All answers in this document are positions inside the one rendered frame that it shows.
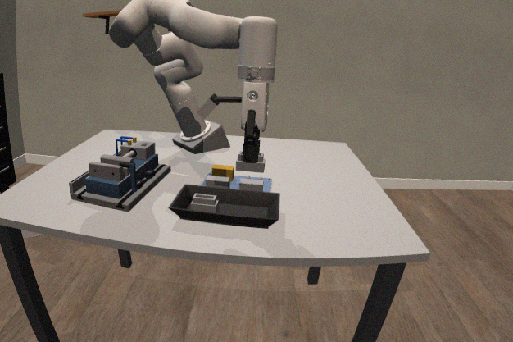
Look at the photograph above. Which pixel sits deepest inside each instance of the yellow rectangular block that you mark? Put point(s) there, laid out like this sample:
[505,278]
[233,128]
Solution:
[222,170]

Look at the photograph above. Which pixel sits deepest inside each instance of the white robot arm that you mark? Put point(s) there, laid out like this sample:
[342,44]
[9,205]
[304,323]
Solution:
[189,25]

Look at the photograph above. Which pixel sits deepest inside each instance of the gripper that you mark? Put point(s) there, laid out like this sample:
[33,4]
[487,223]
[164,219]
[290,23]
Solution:
[255,97]

